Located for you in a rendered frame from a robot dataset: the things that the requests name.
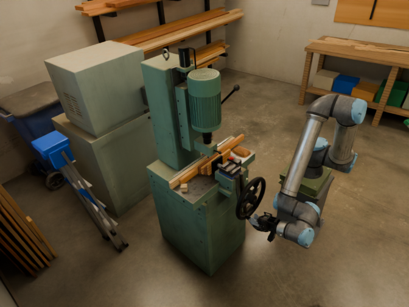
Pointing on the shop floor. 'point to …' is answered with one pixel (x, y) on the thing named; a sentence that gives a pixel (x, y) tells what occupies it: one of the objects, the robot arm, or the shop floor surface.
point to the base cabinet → (199, 229)
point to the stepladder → (55, 145)
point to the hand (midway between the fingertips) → (251, 221)
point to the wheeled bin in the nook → (35, 124)
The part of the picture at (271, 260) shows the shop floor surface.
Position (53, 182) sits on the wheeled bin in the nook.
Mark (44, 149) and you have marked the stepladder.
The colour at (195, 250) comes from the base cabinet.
